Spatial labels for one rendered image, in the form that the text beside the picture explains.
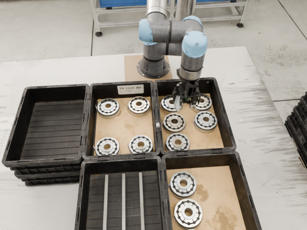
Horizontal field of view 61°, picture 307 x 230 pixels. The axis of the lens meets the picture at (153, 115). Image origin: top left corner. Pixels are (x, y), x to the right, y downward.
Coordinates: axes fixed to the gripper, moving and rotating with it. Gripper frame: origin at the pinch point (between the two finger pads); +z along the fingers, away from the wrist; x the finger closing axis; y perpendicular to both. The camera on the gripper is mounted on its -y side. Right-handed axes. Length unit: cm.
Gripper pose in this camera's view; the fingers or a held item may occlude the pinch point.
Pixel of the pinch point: (183, 105)
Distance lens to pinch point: 108.7
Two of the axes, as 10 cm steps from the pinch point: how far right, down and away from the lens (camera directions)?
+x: 9.9, -1.2, 0.9
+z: 0.0, 6.0, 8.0
